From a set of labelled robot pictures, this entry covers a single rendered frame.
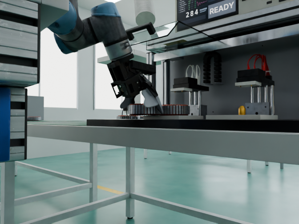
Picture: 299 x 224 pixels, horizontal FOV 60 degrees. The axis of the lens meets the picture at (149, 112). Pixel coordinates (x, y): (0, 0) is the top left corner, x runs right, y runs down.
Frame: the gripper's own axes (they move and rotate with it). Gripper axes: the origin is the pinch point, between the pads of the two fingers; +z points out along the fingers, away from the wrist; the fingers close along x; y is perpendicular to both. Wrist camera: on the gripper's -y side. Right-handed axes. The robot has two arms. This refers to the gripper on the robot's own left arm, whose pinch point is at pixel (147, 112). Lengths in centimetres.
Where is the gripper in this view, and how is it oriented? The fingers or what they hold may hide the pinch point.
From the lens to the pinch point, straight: 85.8
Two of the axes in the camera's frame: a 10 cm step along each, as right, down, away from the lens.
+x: 7.1, -0.1, -7.0
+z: 3.3, 8.9, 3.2
